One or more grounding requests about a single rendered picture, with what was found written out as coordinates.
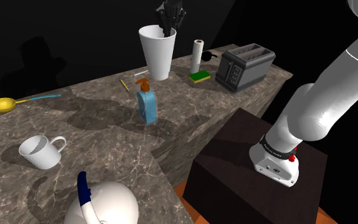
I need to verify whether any white mug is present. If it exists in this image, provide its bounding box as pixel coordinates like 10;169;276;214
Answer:
18;135;67;171

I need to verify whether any yellow ladle with blue handle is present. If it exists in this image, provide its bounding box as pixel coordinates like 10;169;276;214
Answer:
0;94;62;114

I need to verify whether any green and yellow sponge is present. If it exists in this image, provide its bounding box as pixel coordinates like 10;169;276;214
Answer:
188;69;212;84

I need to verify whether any small black round object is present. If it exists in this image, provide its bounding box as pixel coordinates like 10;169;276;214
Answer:
200;51;218;62

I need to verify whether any blue soap dispenser bottle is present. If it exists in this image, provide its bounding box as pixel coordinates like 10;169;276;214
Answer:
135;78;159;126

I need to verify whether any dark robot stand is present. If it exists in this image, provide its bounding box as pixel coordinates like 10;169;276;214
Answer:
182;107;328;224

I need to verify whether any tall white cup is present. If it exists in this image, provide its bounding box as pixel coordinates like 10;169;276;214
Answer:
138;24;177;81

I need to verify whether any grey toaster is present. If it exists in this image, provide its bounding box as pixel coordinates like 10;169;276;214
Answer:
214;43;277;94

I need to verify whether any white paper towel roll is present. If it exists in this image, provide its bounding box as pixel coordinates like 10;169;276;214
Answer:
189;39;205;74

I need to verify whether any white kettle with blue handle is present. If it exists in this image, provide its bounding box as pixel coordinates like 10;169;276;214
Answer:
63;171;140;224

